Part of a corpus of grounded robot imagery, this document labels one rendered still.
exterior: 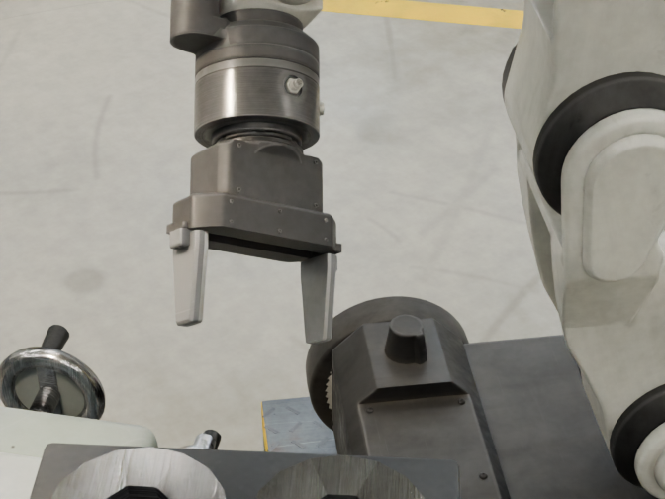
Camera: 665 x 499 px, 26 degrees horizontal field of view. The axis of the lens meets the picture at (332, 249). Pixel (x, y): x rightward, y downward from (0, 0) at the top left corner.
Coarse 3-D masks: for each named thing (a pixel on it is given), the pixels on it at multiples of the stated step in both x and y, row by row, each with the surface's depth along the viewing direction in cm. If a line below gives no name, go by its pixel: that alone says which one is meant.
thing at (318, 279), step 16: (320, 256) 101; (336, 256) 102; (304, 272) 102; (320, 272) 101; (304, 288) 102; (320, 288) 101; (304, 304) 102; (320, 304) 100; (304, 320) 101; (320, 320) 100; (320, 336) 100
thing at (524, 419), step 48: (384, 336) 160; (432, 336) 160; (336, 384) 160; (384, 384) 154; (432, 384) 154; (480, 384) 160; (528, 384) 160; (576, 384) 160; (336, 432) 164; (384, 432) 151; (432, 432) 151; (480, 432) 151; (528, 432) 154; (576, 432) 154; (480, 480) 145; (528, 480) 148; (576, 480) 148; (624, 480) 148
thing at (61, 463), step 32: (64, 448) 76; (96, 448) 76; (128, 448) 76; (160, 448) 76; (64, 480) 72; (96, 480) 72; (128, 480) 72; (160, 480) 72; (192, 480) 72; (224, 480) 74; (256, 480) 74; (288, 480) 72; (320, 480) 72; (352, 480) 72; (384, 480) 72; (416, 480) 74; (448, 480) 74
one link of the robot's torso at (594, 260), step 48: (576, 144) 112; (624, 144) 111; (528, 192) 130; (576, 192) 114; (624, 192) 113; (576, 240) 117; (624, 240) 116; (576, 288) 121; (624, 288) 122; (576, 336) 129; (624, 336) 129; (624, 384) 133; (624, 432) 135
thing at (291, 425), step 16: (272, 400) 182; (288, 400) 182; (304, 400) 182; (272, 416) 180; (288, 416) 180; (304, 416) 180; (272, 432) 178; (288, 432) 178; (304, 432) 178; (320, 432) 178; (272, 448) 175; (288, 448) 175; (304, 448) 175; (320, 448) 175
